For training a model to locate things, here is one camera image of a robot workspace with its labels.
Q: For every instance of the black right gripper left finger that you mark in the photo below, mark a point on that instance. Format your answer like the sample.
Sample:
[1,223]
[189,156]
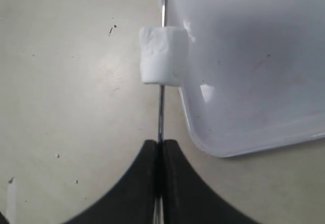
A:
[132,198]

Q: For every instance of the thin metal skewer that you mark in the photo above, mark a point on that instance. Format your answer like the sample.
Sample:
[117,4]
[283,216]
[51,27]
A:
[160,139]

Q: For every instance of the white plastic tray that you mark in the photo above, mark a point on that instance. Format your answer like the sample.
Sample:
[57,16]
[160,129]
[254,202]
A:
[255,73]

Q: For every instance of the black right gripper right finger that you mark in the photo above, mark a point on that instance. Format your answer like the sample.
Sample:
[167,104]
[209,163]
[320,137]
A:
[187,198]

